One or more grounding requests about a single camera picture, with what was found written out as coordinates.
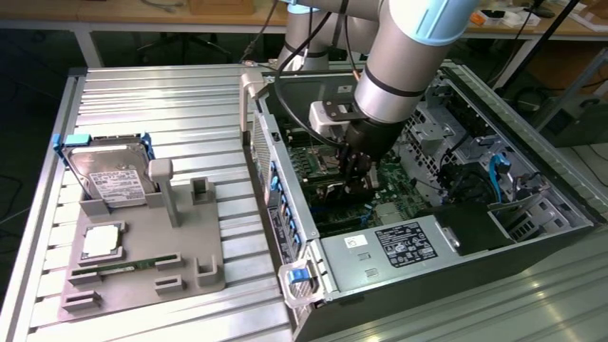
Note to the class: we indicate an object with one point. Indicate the green RAM stick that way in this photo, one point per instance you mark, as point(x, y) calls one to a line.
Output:
point(128, 265)

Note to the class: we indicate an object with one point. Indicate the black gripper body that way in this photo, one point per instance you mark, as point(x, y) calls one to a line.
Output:
point(374, 139)

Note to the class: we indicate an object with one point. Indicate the dark grey box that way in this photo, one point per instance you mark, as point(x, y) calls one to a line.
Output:
point(584, 124)

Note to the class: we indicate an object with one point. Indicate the grey power supply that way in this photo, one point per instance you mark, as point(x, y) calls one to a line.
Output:
point(360, 263)

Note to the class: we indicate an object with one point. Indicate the open black PC case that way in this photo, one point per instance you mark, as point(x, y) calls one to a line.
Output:
point(474, 285)

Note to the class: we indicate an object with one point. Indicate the black plastic shroud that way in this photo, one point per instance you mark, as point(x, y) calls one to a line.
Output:
point(469, 228)

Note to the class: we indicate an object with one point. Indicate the black expansion slot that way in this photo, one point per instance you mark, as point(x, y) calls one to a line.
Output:
point(338, 223)

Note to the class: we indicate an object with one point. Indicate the white and black box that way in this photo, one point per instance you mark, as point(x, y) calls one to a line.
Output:
point(510, 20)

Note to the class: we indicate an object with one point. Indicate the silver chipset heat sink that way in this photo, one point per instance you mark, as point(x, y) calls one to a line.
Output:
point(389, 212)

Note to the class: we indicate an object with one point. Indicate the grey parts rack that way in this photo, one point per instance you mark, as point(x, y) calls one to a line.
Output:
point(142, 242)

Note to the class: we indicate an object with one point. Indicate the silver CPU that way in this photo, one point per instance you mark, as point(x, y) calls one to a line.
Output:
point(100, 242)

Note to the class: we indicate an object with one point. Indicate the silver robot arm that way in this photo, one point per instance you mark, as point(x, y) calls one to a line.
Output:
point(404, 53)

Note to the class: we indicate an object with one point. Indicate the metal disk bay cage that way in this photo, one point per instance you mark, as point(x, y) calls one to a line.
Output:
point(429, 133)

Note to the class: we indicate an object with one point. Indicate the green motherboard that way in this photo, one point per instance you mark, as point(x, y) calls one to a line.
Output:
point(398, 178)

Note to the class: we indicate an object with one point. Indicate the hard disk with blue bracket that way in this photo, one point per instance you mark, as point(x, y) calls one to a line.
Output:
point(109, 171)

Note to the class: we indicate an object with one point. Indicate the black slanted pole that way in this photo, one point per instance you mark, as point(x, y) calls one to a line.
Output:
point(562, 18)

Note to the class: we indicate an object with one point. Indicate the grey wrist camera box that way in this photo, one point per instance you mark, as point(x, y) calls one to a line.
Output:
point(322, 121)

